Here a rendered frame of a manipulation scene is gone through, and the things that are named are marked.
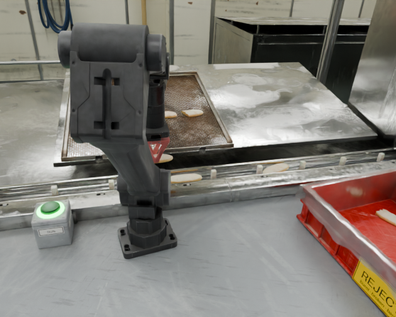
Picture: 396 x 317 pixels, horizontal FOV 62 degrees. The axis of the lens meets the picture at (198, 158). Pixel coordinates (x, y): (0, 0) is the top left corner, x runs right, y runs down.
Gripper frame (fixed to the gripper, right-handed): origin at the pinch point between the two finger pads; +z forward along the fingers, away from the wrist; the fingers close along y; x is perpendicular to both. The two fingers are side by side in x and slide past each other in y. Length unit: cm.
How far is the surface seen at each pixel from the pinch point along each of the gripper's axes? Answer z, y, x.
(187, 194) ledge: 7.1, -8.7, -6.9
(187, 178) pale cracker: 7.3, -1.1, -8.7
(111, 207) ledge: 7.9, -9.1, 11.8
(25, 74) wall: 82, 370, 112
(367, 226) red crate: 11, -25, -49
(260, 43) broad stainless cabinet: 6, 165, -102
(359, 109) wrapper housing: 1, 23, -80
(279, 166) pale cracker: 7.4, -0.3, -36.7
